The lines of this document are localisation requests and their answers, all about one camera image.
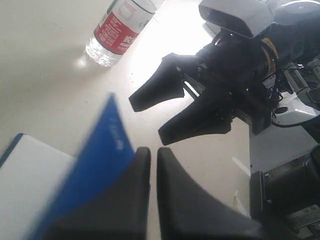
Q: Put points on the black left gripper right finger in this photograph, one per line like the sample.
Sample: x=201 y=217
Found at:
x=188 y=212

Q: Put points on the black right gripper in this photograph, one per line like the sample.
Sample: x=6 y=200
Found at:
x=225 y=80

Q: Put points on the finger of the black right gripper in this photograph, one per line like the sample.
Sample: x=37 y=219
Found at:
x=165 y=84

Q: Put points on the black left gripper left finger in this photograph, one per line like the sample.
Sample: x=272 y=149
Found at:
x=118 y=213

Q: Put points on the blue ring binder notebook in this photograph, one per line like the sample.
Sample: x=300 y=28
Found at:
x=105 y=154

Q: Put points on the clear water bottle red label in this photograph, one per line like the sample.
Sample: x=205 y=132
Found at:
x=119 y=27

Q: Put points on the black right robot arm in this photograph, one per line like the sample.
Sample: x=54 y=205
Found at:
x=294 y=36

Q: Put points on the robot base equipment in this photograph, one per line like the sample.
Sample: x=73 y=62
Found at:
x=300 y=102

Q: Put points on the white notebook paper pages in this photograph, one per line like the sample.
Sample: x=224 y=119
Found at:
x=31 y=172

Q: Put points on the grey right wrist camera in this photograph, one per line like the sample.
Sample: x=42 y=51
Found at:
x=247 y=18

